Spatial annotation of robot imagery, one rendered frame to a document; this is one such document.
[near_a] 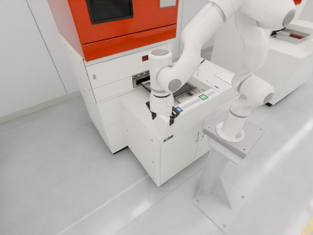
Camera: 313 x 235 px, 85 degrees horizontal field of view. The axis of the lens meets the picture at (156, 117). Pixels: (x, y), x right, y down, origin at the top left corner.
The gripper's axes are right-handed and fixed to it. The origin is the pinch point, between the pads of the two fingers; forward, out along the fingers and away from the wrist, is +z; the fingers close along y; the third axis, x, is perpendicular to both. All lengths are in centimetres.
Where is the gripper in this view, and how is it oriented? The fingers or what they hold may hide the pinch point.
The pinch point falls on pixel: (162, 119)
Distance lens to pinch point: 80.0
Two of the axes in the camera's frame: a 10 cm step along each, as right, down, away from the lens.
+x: 5.0, -6.0, 6.3
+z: 0.5, 7.4, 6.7
